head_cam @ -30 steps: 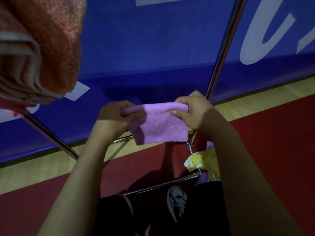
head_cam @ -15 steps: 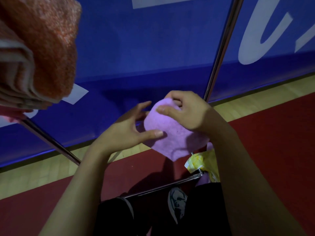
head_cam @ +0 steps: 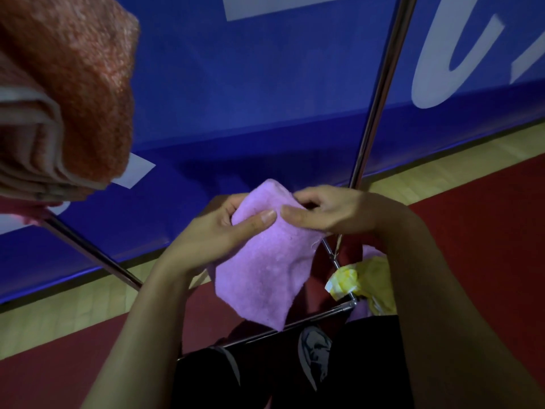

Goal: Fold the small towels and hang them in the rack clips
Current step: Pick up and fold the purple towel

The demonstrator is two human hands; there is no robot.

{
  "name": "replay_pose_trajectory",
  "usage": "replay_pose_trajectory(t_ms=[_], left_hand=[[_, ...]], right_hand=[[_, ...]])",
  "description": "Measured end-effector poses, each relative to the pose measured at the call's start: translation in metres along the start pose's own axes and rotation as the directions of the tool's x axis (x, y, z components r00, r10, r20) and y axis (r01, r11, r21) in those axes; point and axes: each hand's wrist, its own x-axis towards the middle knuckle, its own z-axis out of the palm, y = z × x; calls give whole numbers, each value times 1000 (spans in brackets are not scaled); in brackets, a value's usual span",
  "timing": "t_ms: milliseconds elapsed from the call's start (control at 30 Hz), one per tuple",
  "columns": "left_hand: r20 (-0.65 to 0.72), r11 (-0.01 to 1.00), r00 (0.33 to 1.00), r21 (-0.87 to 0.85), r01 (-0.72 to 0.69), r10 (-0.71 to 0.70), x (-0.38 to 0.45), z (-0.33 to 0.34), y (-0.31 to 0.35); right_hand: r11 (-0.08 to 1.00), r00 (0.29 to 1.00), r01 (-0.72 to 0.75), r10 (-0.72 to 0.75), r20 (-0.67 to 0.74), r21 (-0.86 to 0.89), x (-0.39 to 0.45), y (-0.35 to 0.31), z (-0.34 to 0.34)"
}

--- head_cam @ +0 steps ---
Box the blue banner with white print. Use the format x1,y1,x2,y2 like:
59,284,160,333
0,0,545,305

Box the metal drying rack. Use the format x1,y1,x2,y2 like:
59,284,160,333
40,0,420,361

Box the person's right hand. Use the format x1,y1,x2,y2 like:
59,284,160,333
280,185,412,237

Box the pink towel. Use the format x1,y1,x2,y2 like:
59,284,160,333
0,195,65,227

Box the person's left hand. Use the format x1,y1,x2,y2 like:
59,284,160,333
160,193,278,282

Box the purple towel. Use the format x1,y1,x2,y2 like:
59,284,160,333
345,244,388,324
206,178,328,332

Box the person's right grey shoe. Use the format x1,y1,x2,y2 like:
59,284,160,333
297,325,333,393

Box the person's left grey shoe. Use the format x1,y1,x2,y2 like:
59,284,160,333
211,345,242,387

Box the person's right forearm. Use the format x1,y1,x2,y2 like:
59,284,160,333
379,210,545,409

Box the person's left forearm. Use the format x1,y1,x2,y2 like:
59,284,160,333
81,259,196,409

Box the person's grey shoe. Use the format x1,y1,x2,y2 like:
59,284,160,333
211,345,242,387
297,325,333,393

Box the yellow white cloth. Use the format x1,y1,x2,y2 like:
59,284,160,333
325,255,399,316

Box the person's black trousers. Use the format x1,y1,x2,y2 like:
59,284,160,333
170,315,416,409

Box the orange patterned towel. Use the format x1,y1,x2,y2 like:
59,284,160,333
0,0,141,204

